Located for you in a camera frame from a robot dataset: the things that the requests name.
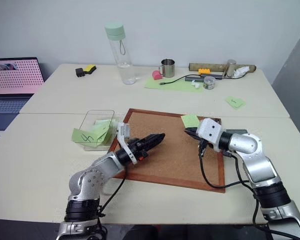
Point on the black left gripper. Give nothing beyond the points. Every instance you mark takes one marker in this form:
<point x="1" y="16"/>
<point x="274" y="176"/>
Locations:
<point x="137" y="148"/>

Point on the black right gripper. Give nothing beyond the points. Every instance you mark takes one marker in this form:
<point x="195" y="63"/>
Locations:
<point x="203" y="144"/>

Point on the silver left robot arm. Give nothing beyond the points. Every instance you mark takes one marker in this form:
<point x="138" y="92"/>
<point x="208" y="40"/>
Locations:
<point x="95" y="175"/>

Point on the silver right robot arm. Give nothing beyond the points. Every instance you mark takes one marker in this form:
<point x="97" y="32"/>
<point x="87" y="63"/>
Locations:
<point x="260" y="165"/>

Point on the green note with small writing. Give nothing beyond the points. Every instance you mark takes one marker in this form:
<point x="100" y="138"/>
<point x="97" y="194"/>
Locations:
<point x="235" y="102"/>

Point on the small clear jar of pushpins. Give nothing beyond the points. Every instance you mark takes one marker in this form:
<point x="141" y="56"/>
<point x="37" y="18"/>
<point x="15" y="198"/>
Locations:
<point x="209" y="83"/>

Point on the plain green sticky note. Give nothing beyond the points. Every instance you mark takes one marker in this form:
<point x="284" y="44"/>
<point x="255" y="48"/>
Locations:
<point x="98" y="129"/>
<point x="102" y="122"/>

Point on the clear plastic box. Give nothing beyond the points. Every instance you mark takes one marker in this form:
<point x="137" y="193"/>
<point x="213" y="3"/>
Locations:
<point x="100" y="117"/>

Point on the green note with black scribble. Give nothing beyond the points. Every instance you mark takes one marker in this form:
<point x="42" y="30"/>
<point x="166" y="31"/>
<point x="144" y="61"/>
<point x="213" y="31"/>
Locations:
<point x="86" y="138"/>

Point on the wood framed cork board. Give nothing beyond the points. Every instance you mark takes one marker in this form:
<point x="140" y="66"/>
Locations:
<point x="175" y="155"/>

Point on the small white plastic piece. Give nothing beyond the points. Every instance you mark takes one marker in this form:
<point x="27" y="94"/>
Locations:
<point x="195" y="84"/>

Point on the light green paper sheet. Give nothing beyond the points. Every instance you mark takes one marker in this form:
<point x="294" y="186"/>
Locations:
<point x="175" y="85"/>

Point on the grey usb hub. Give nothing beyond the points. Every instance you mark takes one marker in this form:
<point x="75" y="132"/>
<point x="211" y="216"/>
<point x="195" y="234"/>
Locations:
<point x="202" y="77"/>

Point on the yellow toy brick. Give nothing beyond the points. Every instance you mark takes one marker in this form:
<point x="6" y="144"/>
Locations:
<point x="205" y="71"/>

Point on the pink eraser block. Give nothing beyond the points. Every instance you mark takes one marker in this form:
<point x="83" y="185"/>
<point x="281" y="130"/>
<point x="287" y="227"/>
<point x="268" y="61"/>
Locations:
<point x="156" y="75"/>

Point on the brown cardboard tube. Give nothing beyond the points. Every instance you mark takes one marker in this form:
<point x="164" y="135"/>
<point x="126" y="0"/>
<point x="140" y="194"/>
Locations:
<point x="210" y="66"/>

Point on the silver metal cylinder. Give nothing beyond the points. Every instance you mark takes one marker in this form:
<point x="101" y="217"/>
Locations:
<point x="230" y="67"/>

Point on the crumpled white tissue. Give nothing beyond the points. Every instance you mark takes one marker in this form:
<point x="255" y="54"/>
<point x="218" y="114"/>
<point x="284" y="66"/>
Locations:
<point x="241" y="72"/>

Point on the clear bottle with green lid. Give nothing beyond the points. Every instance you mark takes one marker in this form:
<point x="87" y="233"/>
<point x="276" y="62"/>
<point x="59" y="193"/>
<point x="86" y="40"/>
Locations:
<point x="123" y="60"/>

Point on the yellow and black sponge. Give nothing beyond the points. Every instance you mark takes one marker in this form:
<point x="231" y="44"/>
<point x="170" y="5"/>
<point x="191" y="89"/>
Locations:
<point x="90" y="69"/>

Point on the black power adapter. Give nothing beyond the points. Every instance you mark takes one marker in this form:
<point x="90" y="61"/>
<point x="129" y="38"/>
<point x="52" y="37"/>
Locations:
<point x="80" y="72"/>

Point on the open laptop with pink screen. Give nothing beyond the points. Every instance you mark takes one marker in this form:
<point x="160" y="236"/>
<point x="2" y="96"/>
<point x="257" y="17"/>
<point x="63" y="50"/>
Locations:
<point x="12" y="80"/>

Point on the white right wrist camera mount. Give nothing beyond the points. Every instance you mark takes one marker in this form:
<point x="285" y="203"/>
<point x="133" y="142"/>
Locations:
<point x="210" y="130"/>

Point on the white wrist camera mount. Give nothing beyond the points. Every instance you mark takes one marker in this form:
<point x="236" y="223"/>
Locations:
<point x="123" y="130"/>
<point x="210" y="130"/>

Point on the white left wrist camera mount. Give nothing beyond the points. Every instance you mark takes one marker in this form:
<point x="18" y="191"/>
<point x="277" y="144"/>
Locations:
<point x="123" y="130"/>

